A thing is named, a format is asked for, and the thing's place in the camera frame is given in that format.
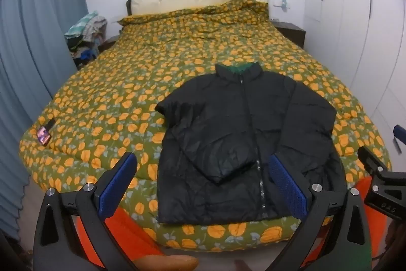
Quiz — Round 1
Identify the blue pleated curtain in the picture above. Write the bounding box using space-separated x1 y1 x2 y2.
0 0 90 243

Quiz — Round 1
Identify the smartphone with lit screen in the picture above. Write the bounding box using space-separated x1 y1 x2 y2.
36 119 57 146

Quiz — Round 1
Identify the black puffer jacket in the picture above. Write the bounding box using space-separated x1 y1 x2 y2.
155 62 348 225

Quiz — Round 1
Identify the brown rounded thing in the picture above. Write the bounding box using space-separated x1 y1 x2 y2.
131 255 200 271

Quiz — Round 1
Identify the pile of mixed clothes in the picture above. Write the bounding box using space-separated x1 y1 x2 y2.
64 12 108 70

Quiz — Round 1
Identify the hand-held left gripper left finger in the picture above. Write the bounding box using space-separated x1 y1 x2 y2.
33 152 138 271

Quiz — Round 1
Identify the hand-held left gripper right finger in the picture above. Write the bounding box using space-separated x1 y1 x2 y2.
268 153 372 271

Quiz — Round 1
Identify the dark wooden nightstand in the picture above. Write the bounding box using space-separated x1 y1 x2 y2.
274 21 307 47

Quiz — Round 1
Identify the floral green orange quilt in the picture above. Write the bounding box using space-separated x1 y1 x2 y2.
19 0 392 252

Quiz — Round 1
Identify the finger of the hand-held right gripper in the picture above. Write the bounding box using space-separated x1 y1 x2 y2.
358 146 392 176
393 124 406 145

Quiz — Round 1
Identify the white wardrobe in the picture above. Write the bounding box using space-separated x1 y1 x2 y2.
301 0 406 140

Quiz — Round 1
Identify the orange bed sheet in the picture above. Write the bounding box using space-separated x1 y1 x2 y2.
74 176 391 270

